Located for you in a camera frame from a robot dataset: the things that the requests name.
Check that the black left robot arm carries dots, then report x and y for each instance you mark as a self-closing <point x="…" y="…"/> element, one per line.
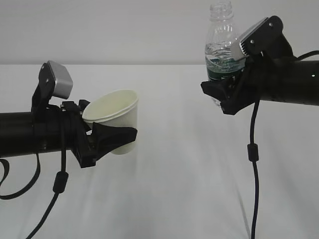
<point x="55" y="128"/>

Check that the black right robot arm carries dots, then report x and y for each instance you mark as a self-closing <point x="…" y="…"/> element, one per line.
<point x="305" y="74"/>

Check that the Yibao mineral water bottle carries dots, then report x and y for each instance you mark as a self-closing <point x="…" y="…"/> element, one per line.
<point x="221" y="34"/>

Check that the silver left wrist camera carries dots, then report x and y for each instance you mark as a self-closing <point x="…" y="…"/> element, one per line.
<point x="54" y="80"/>

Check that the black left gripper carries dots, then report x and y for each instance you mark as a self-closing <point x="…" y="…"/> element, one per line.
<point x="114" y="139"/>

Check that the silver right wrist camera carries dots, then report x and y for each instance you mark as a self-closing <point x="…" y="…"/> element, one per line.
<point x="257" y="38"/>

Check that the white paper cup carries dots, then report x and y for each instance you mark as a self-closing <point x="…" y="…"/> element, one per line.
<point x="118" y="109"/>

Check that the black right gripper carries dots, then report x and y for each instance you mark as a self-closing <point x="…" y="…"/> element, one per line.
<point x="264" y="79"/>

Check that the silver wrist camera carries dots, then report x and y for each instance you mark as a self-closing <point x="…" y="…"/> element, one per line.
<point x="257" y="38"/>
<point x="54" y="80"/>

